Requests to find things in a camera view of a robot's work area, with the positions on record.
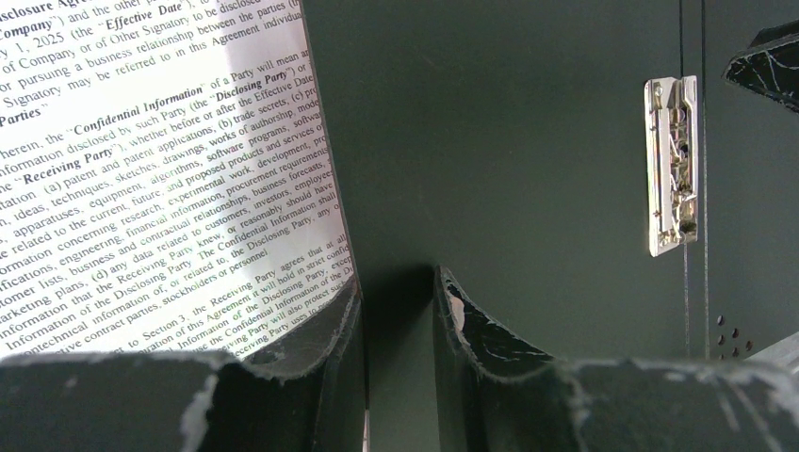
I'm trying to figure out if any printed text paper sheet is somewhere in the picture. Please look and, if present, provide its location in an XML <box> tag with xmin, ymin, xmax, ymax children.
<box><xmin>1</xmin><ymin>0</ymin><xmax>353</xmax><ymax>357</ymax></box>

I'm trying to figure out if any red folder black inside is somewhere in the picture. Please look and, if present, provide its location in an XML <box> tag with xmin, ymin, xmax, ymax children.
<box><xmin>303</xmin><ymin>1</ymin><xmax>798</xmax><ymax>451</ymax></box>

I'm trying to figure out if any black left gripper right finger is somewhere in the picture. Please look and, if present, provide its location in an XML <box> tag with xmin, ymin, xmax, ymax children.
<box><xmin>432</xmin><ymin>267</ymin><xmax>798</xmax><ymax>451</ymax></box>

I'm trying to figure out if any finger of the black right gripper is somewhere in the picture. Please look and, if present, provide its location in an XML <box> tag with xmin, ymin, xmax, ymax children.
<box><xmin>723</xmin><ymin>21</ymin><xmax>798</xmax><ymax>113</ymax></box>

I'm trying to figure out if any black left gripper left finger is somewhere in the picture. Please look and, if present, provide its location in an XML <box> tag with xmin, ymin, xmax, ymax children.
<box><xmin>1</xmin><ymin>280</ymin><xmax>366</xmax><ymax>451</ymax></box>

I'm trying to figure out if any silver folder clip mechanism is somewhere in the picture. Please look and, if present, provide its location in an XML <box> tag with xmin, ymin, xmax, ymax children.
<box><xmin>644</xmin><ymin>75</ymin><xmax>699</xmax><ymax>257</ymax></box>

